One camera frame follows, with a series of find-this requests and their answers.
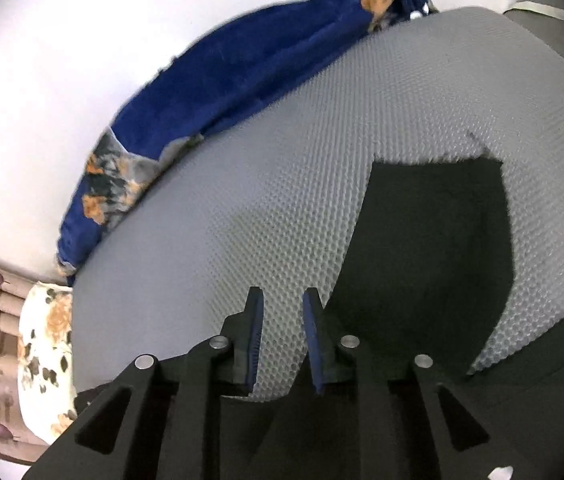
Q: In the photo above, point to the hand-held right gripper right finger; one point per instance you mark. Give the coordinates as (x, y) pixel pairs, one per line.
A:
(312, 335)

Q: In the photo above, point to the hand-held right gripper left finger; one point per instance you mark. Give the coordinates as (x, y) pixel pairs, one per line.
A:
(255, 330)

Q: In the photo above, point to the black pants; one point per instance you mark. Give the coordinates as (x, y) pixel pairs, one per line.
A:
(427, 240)

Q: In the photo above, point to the grey mesh mat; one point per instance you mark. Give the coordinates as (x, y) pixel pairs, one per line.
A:
(312, 135)

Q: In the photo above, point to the white floral pillow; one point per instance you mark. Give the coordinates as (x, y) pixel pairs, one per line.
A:
(42, 340)

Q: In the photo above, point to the blue floral blanket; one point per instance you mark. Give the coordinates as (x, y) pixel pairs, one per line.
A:
(242, 75)

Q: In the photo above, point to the grey cushion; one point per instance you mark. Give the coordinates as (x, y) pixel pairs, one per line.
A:
(552, 45)

